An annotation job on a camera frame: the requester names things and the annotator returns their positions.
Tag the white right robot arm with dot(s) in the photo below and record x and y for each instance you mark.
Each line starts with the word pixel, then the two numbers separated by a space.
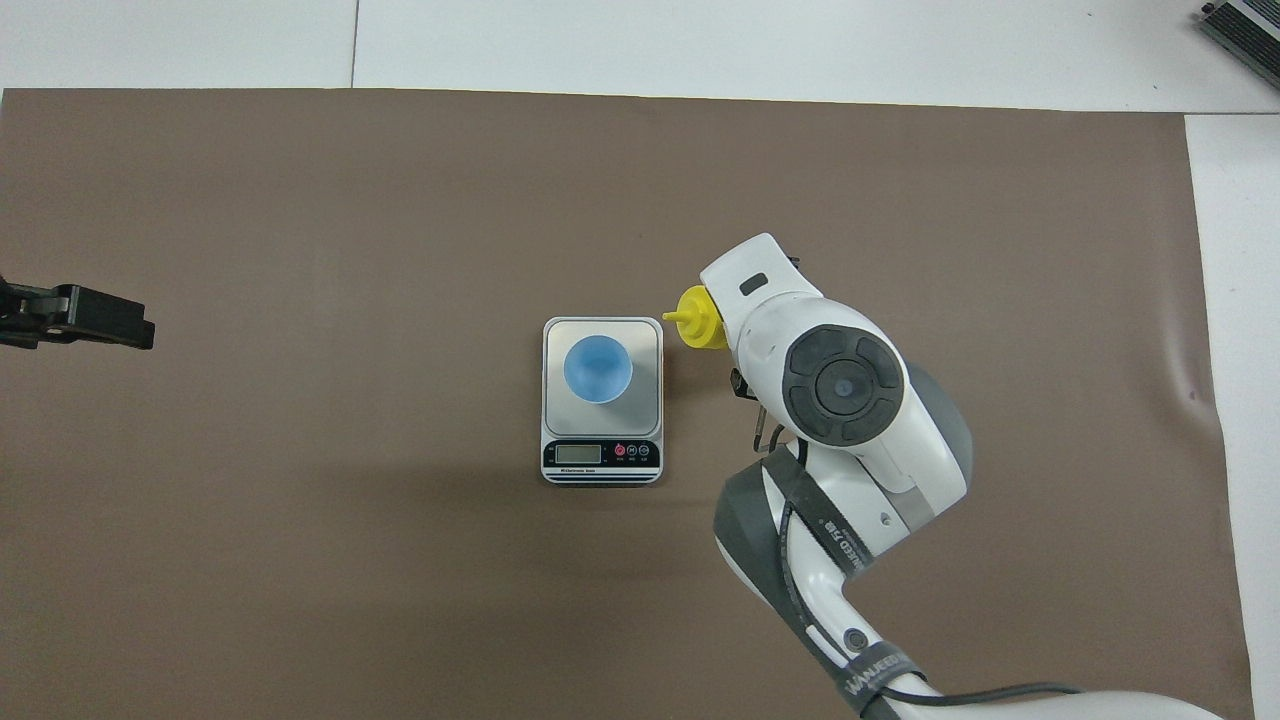
pixel 850 390

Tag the silver digital kitchen scale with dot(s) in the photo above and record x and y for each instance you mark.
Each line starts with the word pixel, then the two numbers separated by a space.
pixel 601 455

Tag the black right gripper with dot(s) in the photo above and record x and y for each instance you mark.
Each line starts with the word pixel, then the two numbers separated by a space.
pixel 742 384

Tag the brown table mat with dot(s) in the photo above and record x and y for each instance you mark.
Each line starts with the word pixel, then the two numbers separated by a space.
pixel 300 550

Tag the light blue plastic cup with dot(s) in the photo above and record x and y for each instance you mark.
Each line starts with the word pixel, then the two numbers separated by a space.
pixel 598 368

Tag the yellow squeeze bottle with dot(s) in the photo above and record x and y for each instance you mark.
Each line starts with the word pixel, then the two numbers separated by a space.
pixel 703 318

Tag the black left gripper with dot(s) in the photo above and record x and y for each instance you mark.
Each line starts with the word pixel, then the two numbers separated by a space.
pixel 28 312

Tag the grey finned metal device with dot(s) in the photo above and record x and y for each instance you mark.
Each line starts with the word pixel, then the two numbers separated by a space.
pixel 1248 30

